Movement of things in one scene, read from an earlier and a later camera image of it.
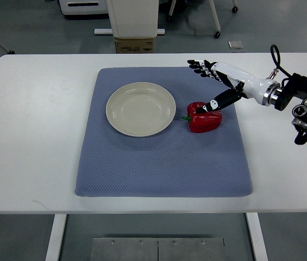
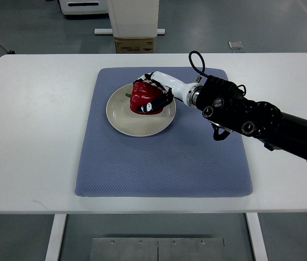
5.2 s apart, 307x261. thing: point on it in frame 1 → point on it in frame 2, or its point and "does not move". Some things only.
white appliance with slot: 83,7 does not move
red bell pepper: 202,122 → 142,93
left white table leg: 55,242 does not move
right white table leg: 257,236 does not move
